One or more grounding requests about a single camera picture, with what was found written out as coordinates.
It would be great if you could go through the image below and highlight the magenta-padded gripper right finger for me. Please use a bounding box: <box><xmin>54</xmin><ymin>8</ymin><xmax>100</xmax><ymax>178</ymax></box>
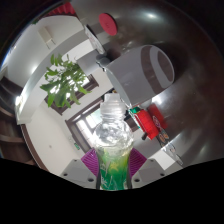
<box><xmin>129</xmin><ymin>148</ymin><xmax>167</xmax><ymax>189</ymax></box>

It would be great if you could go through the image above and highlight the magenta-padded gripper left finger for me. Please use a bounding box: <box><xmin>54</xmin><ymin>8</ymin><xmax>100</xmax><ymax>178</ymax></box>
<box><xmin>59</xmin><ymin>148</ymin><xmax>100</xmax><ymax>190</ymax></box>

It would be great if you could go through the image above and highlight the clear bottle with green label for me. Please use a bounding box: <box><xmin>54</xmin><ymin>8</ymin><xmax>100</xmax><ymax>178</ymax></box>
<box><xmin>91</xmin><ymin>93</ymin><xmax>135</xmax><ymax>192</ymax></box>

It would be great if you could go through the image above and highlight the dark wooden glazed door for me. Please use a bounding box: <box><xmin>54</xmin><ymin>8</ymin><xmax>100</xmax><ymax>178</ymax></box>
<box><xmin>64</xmin><ymin>96</ymin><xmax>114</xmax><ymax>154</ymax></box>

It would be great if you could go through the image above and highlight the red plastic box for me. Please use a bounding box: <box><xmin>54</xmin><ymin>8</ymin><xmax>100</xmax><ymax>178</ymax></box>
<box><xmin>134</xmin><ymin>108</ymin><xmax>159</xmax><ymax>141</ymax></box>

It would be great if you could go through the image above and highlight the dark framed window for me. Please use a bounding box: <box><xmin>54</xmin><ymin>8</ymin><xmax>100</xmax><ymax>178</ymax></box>
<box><xmin>44</xmin><ymin>74</ymin><xmax>99</xmax><ymax>116</ymax></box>

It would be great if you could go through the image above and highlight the leafy plant in white pot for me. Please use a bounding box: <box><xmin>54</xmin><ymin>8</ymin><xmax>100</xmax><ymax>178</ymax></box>
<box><xmin>39</xmin><ymin>53</ymin><xmax>111</xmax><ymax>108</ymax></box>

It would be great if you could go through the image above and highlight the magazine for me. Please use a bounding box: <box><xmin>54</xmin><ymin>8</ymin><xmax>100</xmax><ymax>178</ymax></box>
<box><xmin>83</xmin><ymin>23</ymin><xmax>107</xmax><ymax>55</ymax></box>

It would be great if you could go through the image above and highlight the flat round red coaster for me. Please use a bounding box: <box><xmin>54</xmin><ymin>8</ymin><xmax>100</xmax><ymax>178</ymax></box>
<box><xmin>98</xmin><ymin>12</ymin><xmax>118</xmax><ymax>37</ymax></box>

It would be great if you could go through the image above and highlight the red carpeted staircase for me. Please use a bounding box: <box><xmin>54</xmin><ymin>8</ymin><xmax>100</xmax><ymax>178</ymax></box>
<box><xmin>49</xmin><ymin>1</ymin><xmax>76</xmax><ymax>16</ymax></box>

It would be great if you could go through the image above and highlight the white wall heater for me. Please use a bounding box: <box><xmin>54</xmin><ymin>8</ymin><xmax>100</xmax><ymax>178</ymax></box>
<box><xmin>37</xmin><ymin>25</ymin><xmax>56</xmax><ymax>50</ymax></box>

